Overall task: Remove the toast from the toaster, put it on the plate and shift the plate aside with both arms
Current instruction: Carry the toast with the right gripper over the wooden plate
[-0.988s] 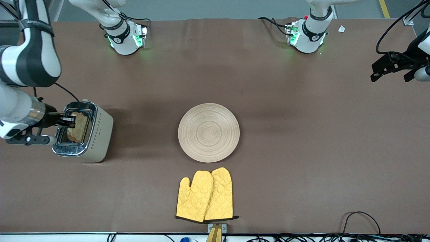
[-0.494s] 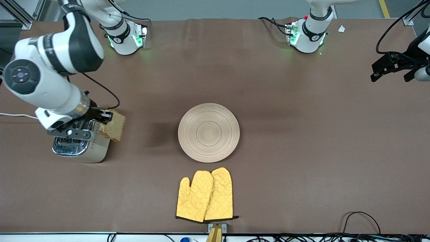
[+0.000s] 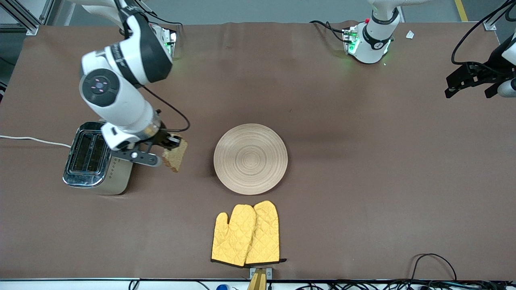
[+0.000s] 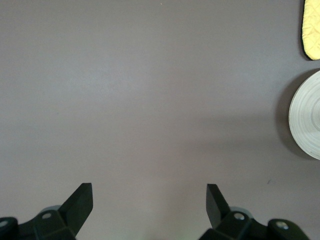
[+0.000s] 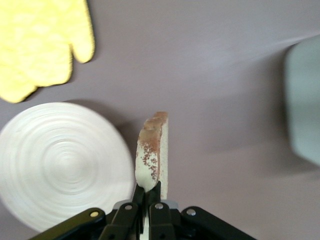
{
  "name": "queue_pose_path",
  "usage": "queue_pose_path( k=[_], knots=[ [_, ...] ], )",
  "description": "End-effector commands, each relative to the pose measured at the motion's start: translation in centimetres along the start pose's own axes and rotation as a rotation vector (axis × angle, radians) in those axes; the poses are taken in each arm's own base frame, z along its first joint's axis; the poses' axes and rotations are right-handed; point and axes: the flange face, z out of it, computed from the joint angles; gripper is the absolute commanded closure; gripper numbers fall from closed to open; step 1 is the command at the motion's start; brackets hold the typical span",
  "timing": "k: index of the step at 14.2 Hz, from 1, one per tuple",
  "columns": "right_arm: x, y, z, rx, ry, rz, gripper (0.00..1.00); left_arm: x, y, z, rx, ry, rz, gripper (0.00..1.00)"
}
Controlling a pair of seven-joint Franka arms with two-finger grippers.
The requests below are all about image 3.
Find brown toast slice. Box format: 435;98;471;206
162;138;188;173

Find round wooden plate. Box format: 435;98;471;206
213;123;289;196

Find right arm base control box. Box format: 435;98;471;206
151;24;178;58

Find left arm base control box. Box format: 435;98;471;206
343;25;360;55

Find aluminium corner profile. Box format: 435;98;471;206
483;0;516;32

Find beige chrome two-slot toaster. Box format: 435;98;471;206
62;121;136;196

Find yellow quilted oven mitt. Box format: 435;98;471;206
245;200;287;265
211;204;257;267

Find brown table cover sheet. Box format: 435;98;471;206
0;21;516;280

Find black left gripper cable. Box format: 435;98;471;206
451;0;516;77

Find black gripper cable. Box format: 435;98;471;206
139;85;191;133
451;0;516;77

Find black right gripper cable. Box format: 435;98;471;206
139;85;191;133

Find white toaster power cord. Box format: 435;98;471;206
0;135;72;149

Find black right base cable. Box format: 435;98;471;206
147;12;183;31

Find black base cable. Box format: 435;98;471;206
147;12;183;31
310;20;347;43

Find black left base cable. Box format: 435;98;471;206
310;20;347;43

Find aluminium table edge rail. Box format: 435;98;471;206
0;277;516;290

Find wooden post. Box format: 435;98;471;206
247;269;267;290

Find black looped cable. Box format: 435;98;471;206
410;253;458;282

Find black cable bundle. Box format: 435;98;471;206
296;280;516;290

